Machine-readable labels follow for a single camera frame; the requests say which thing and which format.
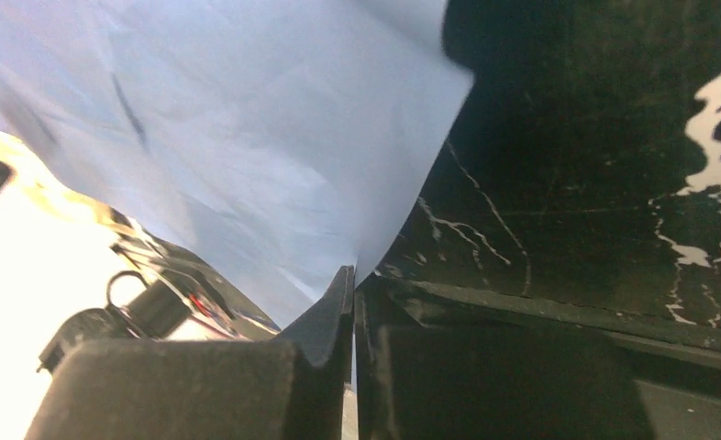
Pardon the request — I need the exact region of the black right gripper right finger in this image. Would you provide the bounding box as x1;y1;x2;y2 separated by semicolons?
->
354;281;656;439

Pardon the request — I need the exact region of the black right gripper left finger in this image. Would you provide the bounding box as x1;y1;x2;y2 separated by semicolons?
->
27;266;354;439

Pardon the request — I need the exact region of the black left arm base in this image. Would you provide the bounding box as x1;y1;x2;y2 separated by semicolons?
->
38;209;281;373

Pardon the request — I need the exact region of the blue wrapping paper sheet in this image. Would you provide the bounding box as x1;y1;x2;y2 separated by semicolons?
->
0;1;473;326

